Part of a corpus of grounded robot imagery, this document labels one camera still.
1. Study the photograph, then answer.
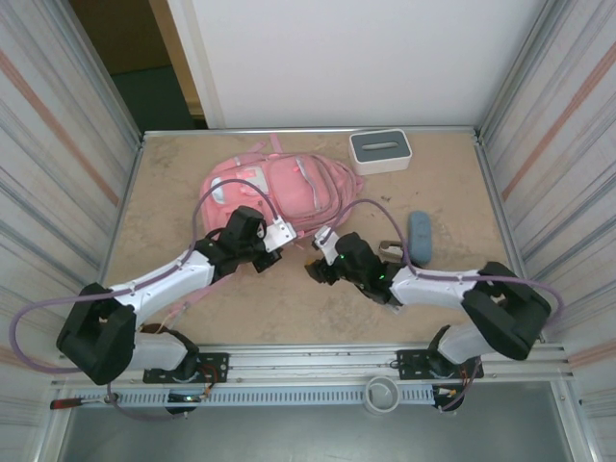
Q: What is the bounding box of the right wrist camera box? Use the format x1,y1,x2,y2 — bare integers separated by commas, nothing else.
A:
312,229,338,266

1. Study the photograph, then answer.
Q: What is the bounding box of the grey tape roll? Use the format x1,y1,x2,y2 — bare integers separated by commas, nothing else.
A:
364,375,400,414

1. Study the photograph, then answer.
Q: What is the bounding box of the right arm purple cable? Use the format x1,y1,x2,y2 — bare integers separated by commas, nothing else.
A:
320,197,565,413

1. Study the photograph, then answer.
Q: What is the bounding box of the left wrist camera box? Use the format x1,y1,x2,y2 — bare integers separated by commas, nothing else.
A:
263,218,297,252

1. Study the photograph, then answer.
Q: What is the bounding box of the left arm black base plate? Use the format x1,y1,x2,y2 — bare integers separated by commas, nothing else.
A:
142,352,230,385

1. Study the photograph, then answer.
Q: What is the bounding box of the pink backpack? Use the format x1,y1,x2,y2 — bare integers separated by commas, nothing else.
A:
175,133,367,314

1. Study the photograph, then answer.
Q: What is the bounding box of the white door frame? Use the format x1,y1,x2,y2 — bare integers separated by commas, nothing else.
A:
166,0,227,130

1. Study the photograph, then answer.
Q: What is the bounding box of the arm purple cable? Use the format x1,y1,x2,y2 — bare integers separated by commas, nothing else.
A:
320,197,565,413
10,177,280,423

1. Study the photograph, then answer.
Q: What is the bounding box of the slotted grey cable duct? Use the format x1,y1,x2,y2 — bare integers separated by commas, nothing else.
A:
103,387,468,406

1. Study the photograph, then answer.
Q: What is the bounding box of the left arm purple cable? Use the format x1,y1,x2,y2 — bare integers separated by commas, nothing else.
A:
10,177,280,423

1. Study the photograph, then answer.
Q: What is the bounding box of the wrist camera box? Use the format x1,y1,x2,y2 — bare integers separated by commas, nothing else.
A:
263,218,297,252
312,229,338,266

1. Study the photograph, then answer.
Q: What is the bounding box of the red-handled screwdriver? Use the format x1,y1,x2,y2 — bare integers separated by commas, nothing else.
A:
50,392,121,411

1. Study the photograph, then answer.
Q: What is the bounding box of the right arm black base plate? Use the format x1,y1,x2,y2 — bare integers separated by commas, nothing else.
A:
397,346,484,381

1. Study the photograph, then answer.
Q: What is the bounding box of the white grey tissue box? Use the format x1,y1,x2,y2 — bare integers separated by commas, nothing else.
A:
348,128,414,175

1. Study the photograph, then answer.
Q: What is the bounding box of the aluminium mounting rail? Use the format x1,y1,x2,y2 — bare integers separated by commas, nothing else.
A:
52,342,577,386

